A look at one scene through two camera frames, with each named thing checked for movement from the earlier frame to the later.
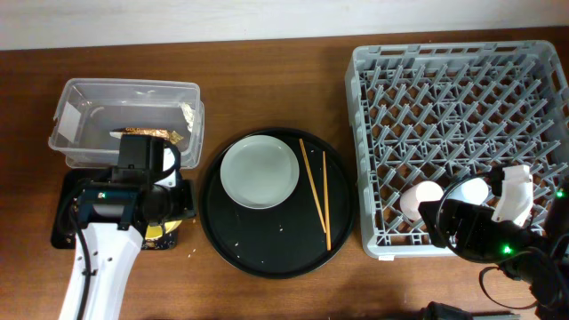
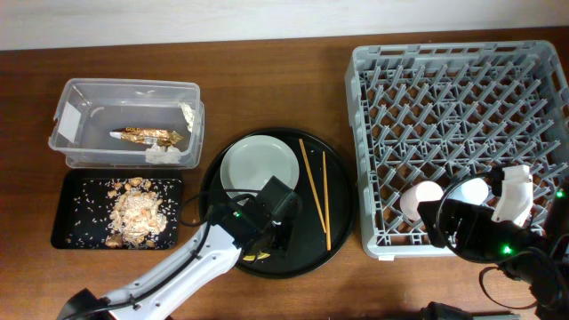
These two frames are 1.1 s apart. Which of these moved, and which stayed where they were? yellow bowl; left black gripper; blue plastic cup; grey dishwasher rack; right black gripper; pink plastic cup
Moved: left black gripper; yellow bowl
Stayed: blue plastic cup; pink plastic cup; right black gripper; grey dishwasher rack
